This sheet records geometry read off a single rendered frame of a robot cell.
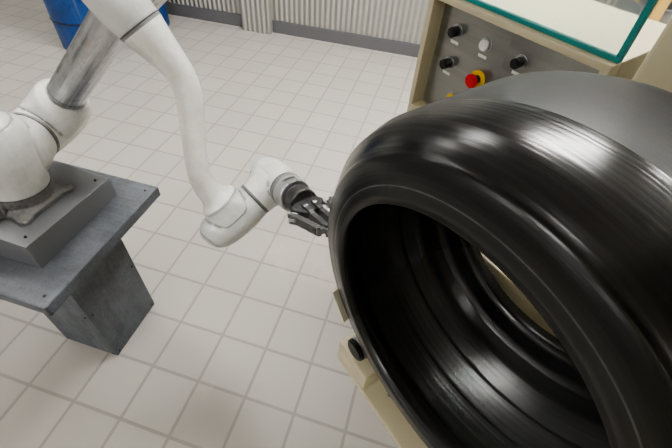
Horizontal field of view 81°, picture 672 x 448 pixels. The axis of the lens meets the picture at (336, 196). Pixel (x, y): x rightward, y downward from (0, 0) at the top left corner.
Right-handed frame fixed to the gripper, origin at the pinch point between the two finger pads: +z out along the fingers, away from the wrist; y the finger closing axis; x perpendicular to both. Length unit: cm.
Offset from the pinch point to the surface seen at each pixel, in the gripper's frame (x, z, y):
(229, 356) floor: 86, -58, -24
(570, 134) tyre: -38, 43, -4
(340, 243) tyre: -15.4, 18.6, -11.8
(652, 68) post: -36, 37, 26
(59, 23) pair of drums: -21, -364, -31
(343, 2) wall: -12, -273, 193
